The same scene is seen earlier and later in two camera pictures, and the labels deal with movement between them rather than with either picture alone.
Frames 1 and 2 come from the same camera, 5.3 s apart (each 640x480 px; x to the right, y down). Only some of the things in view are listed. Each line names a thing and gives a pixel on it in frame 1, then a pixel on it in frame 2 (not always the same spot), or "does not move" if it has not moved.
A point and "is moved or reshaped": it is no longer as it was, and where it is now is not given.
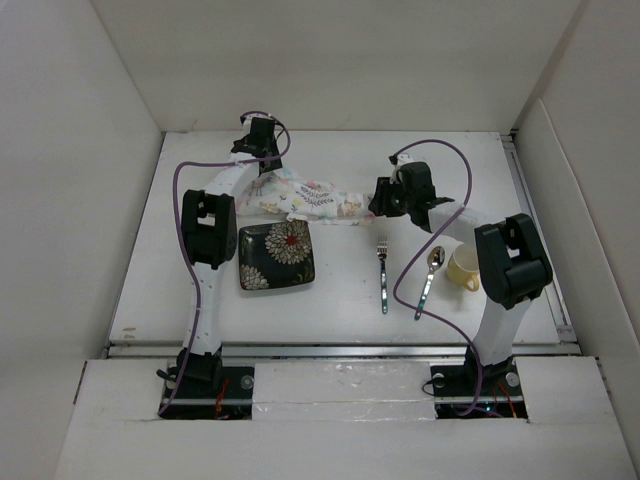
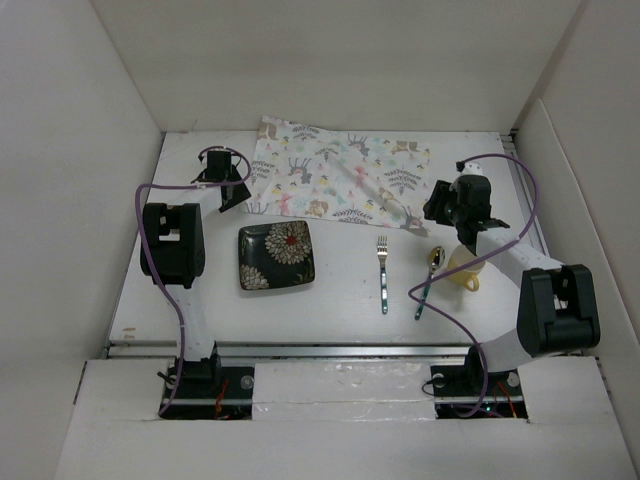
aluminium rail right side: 565,329 does not move
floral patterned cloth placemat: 290,192 is moved or reshaped
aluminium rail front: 339,350 does not move
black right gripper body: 392,199 → 443,206
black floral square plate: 275,255 does not move
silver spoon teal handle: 435,259 does not move
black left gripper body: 273,164 → 238,195
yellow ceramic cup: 463,266 does not move
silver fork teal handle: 382,250 does not move
